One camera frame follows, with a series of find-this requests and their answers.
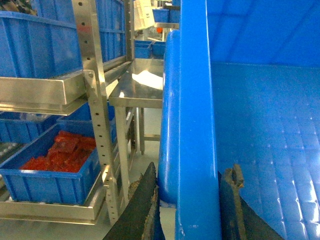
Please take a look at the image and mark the blue crate with red parts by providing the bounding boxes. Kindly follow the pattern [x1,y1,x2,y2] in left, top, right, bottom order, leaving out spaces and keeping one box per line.
[0,123,101,205]

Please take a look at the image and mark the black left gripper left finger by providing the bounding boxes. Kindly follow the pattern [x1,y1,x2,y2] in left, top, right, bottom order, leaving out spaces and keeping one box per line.
[104,162,160,240]

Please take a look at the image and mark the blue crate on upper shelf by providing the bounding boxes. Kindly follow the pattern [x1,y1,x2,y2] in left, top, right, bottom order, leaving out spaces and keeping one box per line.
[0,0,126,79]

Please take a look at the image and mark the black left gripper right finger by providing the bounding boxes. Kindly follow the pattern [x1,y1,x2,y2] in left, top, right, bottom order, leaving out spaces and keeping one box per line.
[219,163,282,240]

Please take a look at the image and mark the red parts in crate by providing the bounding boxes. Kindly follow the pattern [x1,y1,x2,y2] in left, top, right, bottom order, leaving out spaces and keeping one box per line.
[19,130,96,173]

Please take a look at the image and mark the stainless steel table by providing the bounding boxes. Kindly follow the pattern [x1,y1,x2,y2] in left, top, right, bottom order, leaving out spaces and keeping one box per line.
[108,58,164,203]

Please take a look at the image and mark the stainless steel shelf rack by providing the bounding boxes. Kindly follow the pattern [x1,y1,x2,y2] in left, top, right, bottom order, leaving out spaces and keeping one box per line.
[0,0,133,225]

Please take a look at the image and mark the large blue plastic crate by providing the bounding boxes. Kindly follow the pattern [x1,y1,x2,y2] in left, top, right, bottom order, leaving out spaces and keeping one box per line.
[158,0,320,240]

